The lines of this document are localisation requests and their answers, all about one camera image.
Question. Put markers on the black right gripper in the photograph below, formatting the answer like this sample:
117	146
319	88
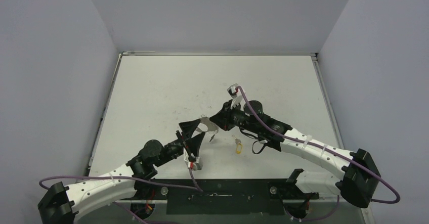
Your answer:
224	116

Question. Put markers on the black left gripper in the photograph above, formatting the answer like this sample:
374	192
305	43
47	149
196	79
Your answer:
192	144

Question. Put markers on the yellow key tag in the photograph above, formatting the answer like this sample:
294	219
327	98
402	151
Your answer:
238	149

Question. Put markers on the silver carabiner keyring with rings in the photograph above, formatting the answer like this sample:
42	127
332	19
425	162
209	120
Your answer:
208	127

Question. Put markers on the silver key with ring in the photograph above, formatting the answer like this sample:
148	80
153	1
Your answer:
236	140

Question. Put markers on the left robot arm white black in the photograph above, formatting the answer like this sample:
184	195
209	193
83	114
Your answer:
68	203

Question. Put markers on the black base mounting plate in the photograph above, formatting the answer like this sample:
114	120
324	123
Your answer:
221	196

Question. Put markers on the aluminium front rail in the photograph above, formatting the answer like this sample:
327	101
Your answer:
335	199

